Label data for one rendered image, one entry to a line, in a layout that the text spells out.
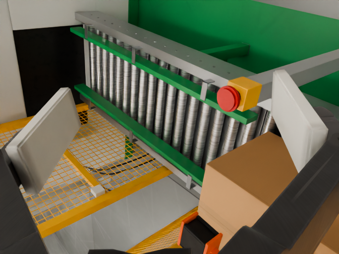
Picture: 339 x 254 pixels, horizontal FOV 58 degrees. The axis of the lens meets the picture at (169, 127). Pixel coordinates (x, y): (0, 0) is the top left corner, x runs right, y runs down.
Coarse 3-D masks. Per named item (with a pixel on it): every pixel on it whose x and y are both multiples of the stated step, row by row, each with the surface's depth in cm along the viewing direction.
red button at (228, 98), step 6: (222, 90) 80; (228, 90) 79; (234, 90) 78; (222, 96) 81; (228, 96) 80; (234, 96) 78; (240, 96) 81; (222, 102) 82; (228, 102) 80; (234, 102) 79; (222, 108) 82; (228, 108) 81; (234, 108) 80
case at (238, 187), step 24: (264, 144) 122; (216, 168) 105; (240, 168) 106; (264, 168) 108; (288, 168) 109; (216, 192) 107; (240, 192) 99; (264, 192) 97; (216, 216) 111; (240, 216) 102; (336, 240) 83
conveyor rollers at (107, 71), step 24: (96, 48) 222; (96, 72) 232; (120, 72) 210; (144, 72) 189; (120, 96) 220; (144, 96) 198; (168, 96) 176; (144, 120) 209; (168, 120) 183; (192, 120) 168; (216, 120) 153; (168, 144) 193; (216, 144) 160; (240, 144) 146
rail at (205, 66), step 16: (80, 16) 217; (96, 16) 217; (112, 32) 192; (128, 32) 187; (144, 32) 191; (144, 48) 173; (160, 48) 165; (176, 48) 168; (192, 48) 171; (176, 64) 156; (192, 64) 148; (208, 64) 150; (224, 64) 153; (224, 80) 136; (336, 112) 116
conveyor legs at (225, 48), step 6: (216, 48) 175; (222, 48) 176; (228, 48) 177; (234, 48) 179; (240, 48) 183; (246, 48) 188; (210, 54) 167; (216, 54) 171; (222, 54) 174; (228, 54) 178; (234, 54) 182; (240, 54) 186; (246, 54) 191
